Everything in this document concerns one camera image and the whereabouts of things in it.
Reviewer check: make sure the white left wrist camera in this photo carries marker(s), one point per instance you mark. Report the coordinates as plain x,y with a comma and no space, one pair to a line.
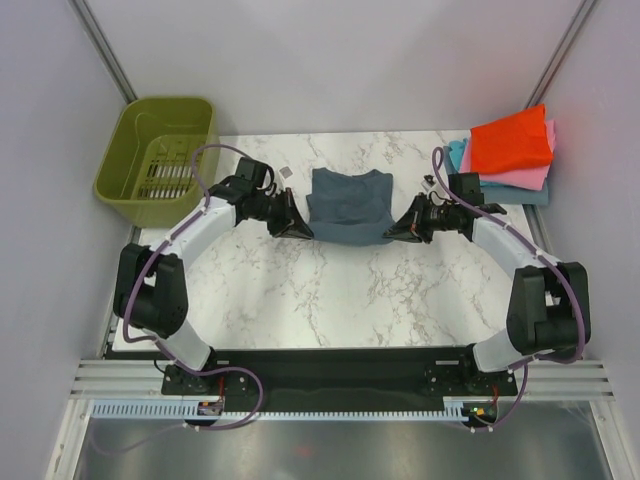
285,172

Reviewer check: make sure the aluminium extrusion rail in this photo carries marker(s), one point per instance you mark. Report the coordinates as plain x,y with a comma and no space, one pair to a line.
583,380

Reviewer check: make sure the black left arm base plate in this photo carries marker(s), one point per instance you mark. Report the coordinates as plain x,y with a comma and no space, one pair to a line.
178,382

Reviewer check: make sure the slate blue t shirt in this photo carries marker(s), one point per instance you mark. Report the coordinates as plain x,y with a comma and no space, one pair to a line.
350,210

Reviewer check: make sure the folded grey blue t shirt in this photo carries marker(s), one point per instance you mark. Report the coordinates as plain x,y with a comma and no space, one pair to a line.
511,195

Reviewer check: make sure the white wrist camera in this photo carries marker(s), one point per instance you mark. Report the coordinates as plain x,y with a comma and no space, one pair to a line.
429,183
285,172

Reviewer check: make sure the olive green plastic basket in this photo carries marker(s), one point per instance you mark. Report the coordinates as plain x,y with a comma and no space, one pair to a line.
146,173

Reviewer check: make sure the aluminium left corner post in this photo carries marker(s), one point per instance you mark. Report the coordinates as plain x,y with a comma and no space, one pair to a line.
101,44

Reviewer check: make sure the aluminium right corner post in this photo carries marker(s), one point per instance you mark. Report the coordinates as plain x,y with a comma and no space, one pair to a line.
568,40

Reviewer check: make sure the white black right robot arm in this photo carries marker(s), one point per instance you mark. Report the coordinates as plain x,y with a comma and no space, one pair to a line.
548,313

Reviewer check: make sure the light blue slotted cable duct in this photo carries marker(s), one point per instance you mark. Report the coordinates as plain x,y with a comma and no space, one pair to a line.
230,409

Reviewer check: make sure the folded pink t shirt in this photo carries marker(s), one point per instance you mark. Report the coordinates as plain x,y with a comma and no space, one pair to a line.
530,179

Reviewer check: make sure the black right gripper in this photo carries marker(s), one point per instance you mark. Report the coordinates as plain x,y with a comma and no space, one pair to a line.
411,227

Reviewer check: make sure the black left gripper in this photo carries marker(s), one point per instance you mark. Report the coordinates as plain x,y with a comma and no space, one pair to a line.
289,223

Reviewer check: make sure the aluminium corner post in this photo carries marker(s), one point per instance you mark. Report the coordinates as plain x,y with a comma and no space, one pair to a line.
568,40
101,44

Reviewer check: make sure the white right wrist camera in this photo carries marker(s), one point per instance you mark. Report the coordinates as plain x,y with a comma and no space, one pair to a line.
429,183

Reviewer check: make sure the folded red t shirt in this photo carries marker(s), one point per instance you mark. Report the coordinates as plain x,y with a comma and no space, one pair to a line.
515,142

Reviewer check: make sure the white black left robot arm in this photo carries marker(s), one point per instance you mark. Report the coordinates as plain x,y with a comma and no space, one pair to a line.
151,296

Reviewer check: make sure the folded teal t shirt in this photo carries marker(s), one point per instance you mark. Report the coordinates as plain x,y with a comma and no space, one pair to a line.
460,155

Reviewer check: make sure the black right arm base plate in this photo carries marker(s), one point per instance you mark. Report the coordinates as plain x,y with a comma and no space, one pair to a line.
446,378

